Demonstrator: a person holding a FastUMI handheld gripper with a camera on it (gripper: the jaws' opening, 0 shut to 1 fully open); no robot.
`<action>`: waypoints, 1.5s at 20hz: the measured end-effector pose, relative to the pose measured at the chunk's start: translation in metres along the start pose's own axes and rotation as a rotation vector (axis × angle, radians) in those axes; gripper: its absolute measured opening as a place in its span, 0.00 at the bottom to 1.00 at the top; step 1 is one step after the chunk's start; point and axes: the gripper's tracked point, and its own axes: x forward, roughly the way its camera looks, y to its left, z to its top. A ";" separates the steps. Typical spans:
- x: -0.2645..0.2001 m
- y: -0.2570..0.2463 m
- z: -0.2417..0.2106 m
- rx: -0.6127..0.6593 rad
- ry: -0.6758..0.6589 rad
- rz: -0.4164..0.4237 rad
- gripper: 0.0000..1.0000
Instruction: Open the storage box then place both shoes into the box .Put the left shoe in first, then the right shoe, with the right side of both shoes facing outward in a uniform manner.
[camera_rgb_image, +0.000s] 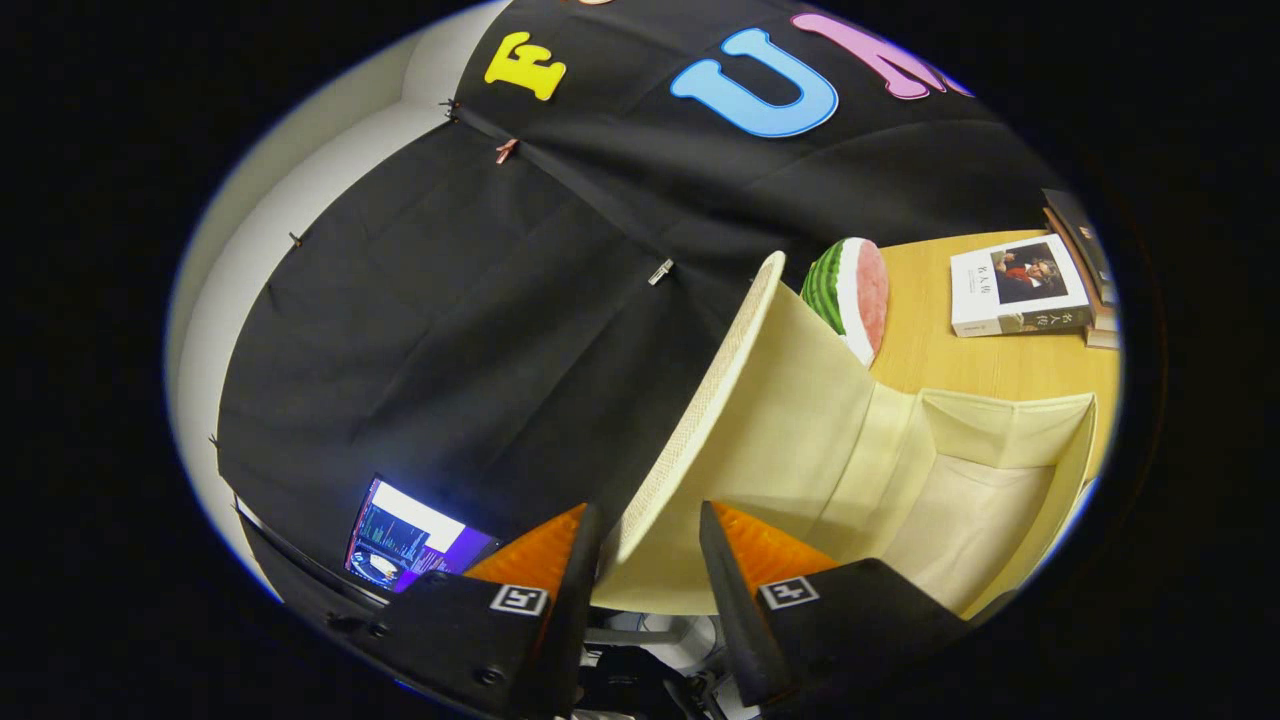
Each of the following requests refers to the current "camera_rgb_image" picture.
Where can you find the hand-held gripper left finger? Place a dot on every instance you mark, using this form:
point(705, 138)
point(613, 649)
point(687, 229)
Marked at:
point(575, 620)

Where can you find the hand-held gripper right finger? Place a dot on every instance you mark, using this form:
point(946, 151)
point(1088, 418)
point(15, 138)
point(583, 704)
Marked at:
point(735, 620)

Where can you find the beige fabric storage box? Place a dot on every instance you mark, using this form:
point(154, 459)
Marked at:
point(800, 420)

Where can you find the open laptop screen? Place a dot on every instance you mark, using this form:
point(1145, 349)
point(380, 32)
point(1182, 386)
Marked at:
point(410, 540)

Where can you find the black backdrop cloth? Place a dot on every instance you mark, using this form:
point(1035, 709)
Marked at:
point(450, 330)

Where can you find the watermelon slice plush toy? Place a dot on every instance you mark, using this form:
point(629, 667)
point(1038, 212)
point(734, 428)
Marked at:
point(850, 295)

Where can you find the silver metal clip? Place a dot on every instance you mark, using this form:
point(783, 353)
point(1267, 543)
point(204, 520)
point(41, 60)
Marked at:
point(660, 271)

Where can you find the white portrait cover book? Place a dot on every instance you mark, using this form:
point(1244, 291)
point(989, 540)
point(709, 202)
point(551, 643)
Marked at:
point(975, 300)

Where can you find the thin tan book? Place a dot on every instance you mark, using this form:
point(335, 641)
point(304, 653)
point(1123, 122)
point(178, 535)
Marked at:
point(1102, 338)

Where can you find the copper metal clip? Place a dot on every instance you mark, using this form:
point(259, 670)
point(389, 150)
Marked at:
point(507, 150)

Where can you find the brown cover book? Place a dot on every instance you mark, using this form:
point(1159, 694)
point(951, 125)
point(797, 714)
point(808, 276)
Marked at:
point(1098, 305)

